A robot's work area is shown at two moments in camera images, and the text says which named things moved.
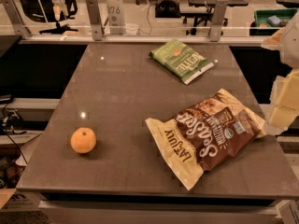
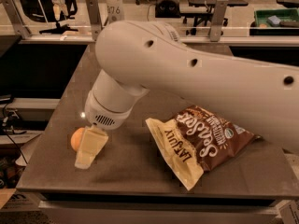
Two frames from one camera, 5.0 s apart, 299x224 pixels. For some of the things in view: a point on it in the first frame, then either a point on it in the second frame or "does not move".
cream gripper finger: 284,102 → 94,138
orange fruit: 83,140 does not move
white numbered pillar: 115,6 does not move
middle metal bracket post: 95,19 does not move
